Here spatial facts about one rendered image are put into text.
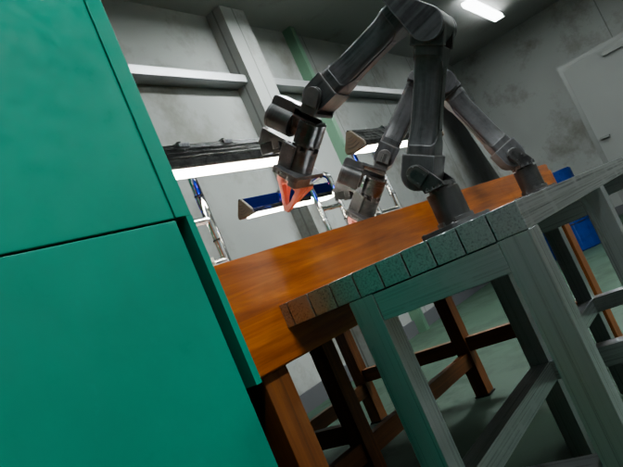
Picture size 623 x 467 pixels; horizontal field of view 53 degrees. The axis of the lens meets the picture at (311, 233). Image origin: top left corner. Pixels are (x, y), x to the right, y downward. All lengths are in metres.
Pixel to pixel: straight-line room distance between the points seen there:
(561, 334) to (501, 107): 8.85
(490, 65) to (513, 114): 0.79
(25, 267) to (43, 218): 0.07
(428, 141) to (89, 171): 0.60
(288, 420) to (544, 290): 0.43
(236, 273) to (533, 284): 0.44
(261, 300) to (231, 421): 0.23
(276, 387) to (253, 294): 0.15
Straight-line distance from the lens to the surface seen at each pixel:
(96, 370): 0.77
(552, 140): 9.47
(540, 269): 0.84
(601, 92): 9.33
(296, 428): 1.01
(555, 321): 0.85
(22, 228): 0.79
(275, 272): 1.05
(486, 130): 1.73
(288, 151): 1.28
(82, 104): 0.91
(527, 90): 9.56
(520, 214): 0.83
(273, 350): 0.99
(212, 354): 0.87
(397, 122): 1.71
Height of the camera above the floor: 0.66
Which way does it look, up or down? 5 degrees up
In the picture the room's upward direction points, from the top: 24 degrees counter-clockwise
